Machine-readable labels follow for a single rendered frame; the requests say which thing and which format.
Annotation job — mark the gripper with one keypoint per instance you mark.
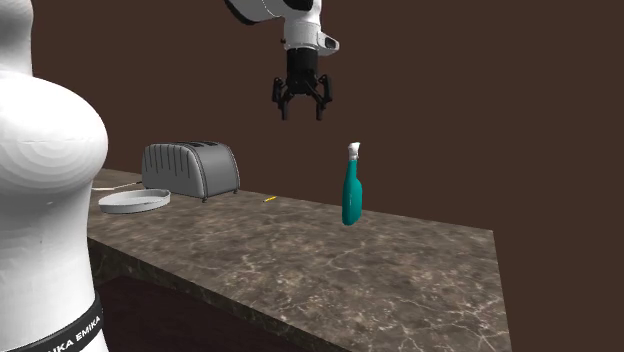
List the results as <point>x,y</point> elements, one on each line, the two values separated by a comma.
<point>302,68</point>

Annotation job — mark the yellow pencil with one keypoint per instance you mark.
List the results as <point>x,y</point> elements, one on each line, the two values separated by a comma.
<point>269,199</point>

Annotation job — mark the teal spray bottle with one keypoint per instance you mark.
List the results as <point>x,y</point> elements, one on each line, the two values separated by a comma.
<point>352,195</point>

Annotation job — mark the grey toaster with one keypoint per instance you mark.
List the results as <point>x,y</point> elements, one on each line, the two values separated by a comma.
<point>195,168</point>

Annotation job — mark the white round plate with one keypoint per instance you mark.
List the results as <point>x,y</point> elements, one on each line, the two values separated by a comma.
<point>131,201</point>

